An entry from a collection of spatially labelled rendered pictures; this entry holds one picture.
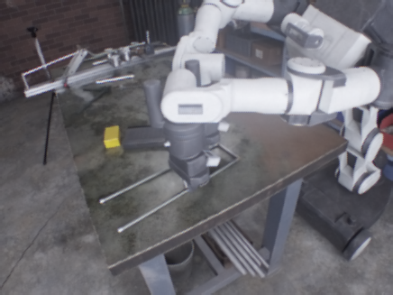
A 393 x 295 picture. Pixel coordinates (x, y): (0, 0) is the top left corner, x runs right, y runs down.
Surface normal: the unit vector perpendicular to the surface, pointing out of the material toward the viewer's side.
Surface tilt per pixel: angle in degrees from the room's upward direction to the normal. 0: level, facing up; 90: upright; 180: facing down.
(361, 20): 60
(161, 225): 0
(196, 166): 90
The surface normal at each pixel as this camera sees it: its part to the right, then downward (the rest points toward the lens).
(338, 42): -0.77, -0.10
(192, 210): -0.07, -0.80
